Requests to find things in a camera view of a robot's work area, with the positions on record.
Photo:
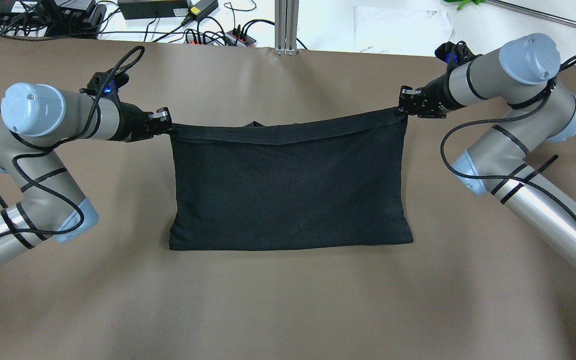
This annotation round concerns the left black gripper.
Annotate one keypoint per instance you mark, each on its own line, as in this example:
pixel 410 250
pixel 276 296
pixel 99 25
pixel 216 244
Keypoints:
pixel 131 121

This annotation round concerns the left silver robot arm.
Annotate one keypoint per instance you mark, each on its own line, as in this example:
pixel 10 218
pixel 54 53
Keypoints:
pixel 35 118

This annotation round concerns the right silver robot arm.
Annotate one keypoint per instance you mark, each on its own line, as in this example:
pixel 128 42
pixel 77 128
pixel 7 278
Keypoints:
pixel 524 73

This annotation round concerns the aluminium frame cage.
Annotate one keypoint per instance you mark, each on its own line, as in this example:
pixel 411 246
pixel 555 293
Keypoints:
pixel 285 27

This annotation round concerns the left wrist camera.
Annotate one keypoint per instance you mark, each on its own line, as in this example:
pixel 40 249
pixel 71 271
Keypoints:
pixel 104 84

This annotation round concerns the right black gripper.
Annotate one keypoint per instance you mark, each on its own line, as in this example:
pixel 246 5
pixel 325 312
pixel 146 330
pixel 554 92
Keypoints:
pixel 439 96

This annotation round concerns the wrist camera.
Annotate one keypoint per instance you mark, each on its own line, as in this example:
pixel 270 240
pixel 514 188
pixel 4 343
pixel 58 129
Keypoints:
pixel 104 84
pixel 458 53

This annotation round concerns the power strip with cables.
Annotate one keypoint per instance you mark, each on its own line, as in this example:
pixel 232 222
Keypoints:
pixel 226 39

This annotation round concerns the black power adapter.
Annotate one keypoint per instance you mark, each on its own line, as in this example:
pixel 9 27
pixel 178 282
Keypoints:
pixel 151 9

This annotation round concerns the black t-shirt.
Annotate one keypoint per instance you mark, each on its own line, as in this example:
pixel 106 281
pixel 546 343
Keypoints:
pixel 321 184

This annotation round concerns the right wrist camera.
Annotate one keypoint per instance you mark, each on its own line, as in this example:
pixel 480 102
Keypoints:
pixel 458 53

